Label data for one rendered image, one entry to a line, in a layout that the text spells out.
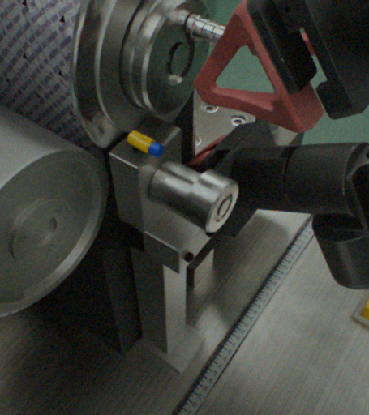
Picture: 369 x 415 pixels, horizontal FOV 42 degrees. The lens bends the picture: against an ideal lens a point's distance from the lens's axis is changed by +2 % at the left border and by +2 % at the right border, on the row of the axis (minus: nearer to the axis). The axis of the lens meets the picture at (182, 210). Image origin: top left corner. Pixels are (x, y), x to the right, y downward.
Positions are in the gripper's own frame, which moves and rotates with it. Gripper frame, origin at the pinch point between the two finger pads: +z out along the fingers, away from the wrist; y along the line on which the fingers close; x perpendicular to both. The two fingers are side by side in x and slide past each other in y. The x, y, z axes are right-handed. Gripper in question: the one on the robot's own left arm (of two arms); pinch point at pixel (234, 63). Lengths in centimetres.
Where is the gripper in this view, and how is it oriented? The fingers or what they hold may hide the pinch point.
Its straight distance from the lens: 31.4
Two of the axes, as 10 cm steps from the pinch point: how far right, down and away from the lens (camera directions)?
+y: 5.7, -6.3, 5.2
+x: -5.3, -7.7, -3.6
